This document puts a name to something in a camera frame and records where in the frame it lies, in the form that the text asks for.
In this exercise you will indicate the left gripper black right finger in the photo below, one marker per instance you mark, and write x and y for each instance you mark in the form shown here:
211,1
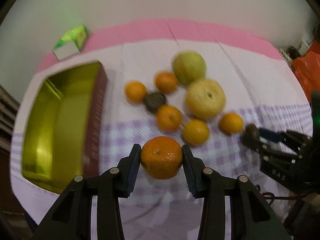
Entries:
251,215

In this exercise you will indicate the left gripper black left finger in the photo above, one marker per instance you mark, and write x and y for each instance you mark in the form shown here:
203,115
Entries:
70,215

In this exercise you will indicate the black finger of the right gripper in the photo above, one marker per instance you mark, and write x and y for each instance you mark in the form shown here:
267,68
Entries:
293,140
255,145

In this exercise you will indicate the yellow orange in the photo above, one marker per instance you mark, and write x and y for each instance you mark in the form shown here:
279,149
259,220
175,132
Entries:
231,123
195,132

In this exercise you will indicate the pale yellow apple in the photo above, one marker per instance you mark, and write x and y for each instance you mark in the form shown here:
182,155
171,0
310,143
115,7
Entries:
205,98

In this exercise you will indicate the orange tangerine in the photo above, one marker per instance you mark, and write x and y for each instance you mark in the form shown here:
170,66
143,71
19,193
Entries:
166,82
135,91
161,157
168,118

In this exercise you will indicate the green round fruit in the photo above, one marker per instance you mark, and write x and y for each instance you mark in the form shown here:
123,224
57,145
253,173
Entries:
188,66

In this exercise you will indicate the small dark passion fruit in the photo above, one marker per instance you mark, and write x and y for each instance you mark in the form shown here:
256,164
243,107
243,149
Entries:
153,101

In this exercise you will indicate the large dark passion fruit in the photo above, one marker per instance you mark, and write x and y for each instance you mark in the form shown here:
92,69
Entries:
252,132

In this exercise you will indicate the orange plastic bag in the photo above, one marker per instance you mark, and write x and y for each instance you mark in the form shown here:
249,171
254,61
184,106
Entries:
307,70

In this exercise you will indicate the clutter beside bag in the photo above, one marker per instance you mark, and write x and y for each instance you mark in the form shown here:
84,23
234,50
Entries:
290,53

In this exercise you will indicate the red gold toffee tin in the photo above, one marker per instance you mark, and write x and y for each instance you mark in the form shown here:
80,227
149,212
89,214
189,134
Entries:
62,136

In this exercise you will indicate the pink purple checkered tablecloth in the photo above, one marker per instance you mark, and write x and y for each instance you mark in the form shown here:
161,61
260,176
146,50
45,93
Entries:
258,85

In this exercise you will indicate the dark wooden furniture edge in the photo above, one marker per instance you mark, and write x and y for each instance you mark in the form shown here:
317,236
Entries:
8,112

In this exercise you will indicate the green tissue box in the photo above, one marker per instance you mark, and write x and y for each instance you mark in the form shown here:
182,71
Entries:
71,42

